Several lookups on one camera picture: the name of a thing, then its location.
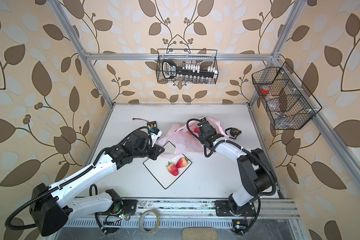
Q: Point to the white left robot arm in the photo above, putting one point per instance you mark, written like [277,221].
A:
[51,207]

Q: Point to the black yellow tape measure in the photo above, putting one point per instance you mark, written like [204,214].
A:
[233,133]

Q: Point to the white square board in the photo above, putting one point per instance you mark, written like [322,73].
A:
[158,168]

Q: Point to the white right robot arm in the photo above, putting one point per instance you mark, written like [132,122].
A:
[256,174]

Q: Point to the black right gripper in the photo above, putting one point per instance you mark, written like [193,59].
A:
[214,130]

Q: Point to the tape roll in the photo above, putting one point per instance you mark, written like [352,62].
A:
[149,222]

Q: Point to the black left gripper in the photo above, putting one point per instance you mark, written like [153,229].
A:
[157,151]

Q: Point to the brown pad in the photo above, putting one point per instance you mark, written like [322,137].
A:
[199,234]

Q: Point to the red fake strawberry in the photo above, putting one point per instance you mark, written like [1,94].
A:
[172,169]
[182,163]

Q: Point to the black wire side basket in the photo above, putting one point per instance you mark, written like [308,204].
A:
[288,101]

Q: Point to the pink plastic bag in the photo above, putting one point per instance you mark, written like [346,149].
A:
[184,142]

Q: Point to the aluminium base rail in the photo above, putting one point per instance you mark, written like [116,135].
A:
[273,209]

